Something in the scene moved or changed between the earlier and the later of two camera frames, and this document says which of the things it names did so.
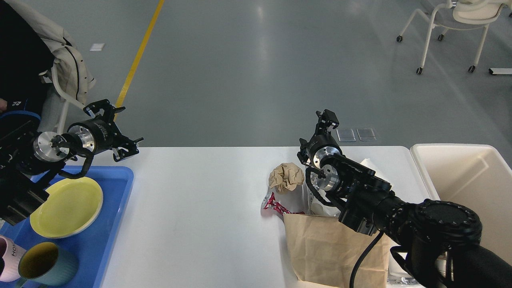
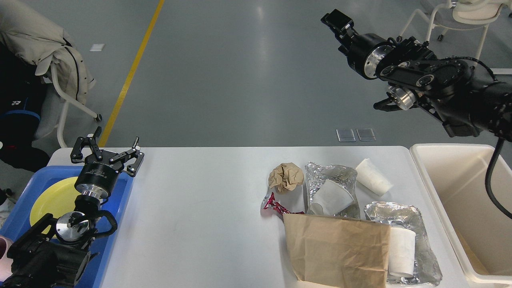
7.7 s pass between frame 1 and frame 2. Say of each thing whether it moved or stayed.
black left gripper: moved
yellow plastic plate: stayed
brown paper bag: stayed
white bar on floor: stayed
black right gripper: moved
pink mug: stayed
